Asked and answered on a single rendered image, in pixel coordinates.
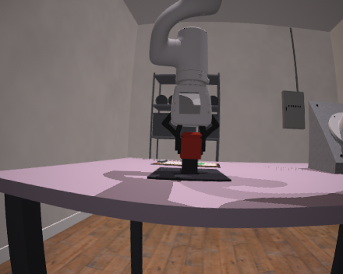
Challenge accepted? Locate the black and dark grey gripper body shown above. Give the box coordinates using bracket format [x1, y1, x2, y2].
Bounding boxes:
[171, 82, 212, 127]

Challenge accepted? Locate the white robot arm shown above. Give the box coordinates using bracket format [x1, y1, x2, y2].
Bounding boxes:
[149, 0, 343, 144]

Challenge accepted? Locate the red self-inking stamp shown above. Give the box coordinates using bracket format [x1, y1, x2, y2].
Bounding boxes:
[180, 132, 202, 174]

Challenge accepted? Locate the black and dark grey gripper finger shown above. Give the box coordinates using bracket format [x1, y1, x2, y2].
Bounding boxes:
[162, 112, 182, 154]
[199, 115, 220, 155]

